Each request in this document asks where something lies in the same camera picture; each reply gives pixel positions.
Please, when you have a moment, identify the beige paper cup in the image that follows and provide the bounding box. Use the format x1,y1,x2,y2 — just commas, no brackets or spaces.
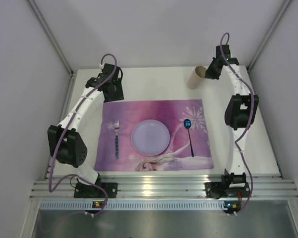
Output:
187,66,207,89

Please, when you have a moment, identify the green handled fork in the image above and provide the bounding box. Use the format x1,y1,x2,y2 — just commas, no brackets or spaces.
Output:
114,120,119,159

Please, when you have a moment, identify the blue metallic spoon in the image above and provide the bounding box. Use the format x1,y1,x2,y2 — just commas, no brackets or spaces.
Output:
183,119,194,157

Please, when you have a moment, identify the lilac plastic plate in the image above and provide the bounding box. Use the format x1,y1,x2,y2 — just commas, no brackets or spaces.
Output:
131,119,171,156

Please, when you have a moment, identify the purple Frozen placemat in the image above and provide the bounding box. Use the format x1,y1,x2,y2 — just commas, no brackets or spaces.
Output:
94,100,214,172

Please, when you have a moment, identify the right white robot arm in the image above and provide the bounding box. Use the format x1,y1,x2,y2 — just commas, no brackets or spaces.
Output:
205,44,259,199

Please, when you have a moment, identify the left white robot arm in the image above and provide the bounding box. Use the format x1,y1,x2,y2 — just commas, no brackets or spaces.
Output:
48,63,124,198

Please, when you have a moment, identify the aluminium mounting rail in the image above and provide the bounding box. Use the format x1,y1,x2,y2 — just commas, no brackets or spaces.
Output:
30,175,298,200

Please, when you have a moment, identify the right aluminium frame post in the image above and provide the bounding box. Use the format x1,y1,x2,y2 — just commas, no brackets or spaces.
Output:
246,0,293,73

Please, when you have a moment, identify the aluminium frame post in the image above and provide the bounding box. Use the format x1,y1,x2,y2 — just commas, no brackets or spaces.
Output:
246,0,293,73
25,0,74,75

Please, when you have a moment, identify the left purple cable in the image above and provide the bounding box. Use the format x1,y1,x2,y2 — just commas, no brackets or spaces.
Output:
48,54,118,221

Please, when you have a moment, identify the left aluminium frame post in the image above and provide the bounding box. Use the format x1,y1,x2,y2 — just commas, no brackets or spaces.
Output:
25,0,74,75

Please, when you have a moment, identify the slotted cable duct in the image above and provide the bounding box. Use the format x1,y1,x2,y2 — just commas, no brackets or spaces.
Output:
39,200,241,211

